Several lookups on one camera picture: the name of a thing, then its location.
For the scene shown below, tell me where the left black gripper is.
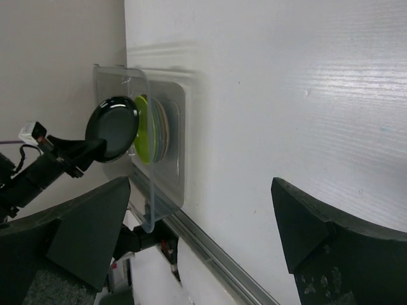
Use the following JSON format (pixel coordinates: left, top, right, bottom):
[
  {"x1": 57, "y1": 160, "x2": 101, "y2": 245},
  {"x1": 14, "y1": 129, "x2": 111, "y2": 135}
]
[{"x1": 1, "y1": 135, "x2": 107, "y2": 210}]

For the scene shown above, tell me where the lime green plate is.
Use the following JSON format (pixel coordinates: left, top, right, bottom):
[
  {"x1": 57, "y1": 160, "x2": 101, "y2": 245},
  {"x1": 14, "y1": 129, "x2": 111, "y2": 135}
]
[{"x1": 134, "y1": 95, "x2": 158, "y2": 165}]

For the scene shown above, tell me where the clear plastic bin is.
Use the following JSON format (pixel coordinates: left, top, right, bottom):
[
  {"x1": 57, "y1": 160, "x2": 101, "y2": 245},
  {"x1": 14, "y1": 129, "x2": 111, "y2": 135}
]
[{"x1": 93, "y1": 65, "x2": 186, "y2": 233}]

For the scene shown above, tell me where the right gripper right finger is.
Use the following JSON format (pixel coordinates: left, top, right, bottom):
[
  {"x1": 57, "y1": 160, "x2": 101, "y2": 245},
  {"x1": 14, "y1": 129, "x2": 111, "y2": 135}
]
[{"x1": 271, "y1": 177, "x2": 406, "y2": 304}]

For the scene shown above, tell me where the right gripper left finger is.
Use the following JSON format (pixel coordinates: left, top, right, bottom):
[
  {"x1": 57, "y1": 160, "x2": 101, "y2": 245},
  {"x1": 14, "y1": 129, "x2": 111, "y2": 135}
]
[{"x1": 1, "y1": 177, "x2": 130, "y2": 304}]

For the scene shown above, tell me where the white taped panel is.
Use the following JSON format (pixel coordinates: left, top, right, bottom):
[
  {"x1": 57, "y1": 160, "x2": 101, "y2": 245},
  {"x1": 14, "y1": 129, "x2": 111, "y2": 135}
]
[{"x1": 132, "y1": 238, "x2": 244, "y2": 304}]

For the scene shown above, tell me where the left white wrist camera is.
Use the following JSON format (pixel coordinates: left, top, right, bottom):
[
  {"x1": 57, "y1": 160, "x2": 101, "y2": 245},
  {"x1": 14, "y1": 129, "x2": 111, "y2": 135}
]
[{"x1": 18, "y1": 121, "x2": 47, "y2": 146}]

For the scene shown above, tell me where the aluminium table rail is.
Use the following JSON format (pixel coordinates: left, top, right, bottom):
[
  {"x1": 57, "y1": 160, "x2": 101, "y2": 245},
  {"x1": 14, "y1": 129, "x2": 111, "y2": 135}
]
[{"x1": 130, "y1": 171, "x2": 280, "y2": 305}]

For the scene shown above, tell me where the black glossy plate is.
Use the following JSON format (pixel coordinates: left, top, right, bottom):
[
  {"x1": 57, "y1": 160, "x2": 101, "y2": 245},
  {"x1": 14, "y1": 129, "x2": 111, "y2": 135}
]
[{"x1": 85, "y1": 96, "x2": 139, "y2": 163}]

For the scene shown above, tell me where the cream plate black patch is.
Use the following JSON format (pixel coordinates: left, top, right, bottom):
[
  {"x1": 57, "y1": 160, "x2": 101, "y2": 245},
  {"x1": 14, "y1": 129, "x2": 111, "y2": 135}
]
[{"x1": 160, "y1": 104, "x2": 170, "y2": 155}]

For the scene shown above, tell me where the blue white patterned plate front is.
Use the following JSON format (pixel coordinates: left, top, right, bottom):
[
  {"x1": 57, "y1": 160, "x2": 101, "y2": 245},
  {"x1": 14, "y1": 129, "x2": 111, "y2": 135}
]
[{"x1": 152, "y1": 98, "x2": 165, "y2": 163}]

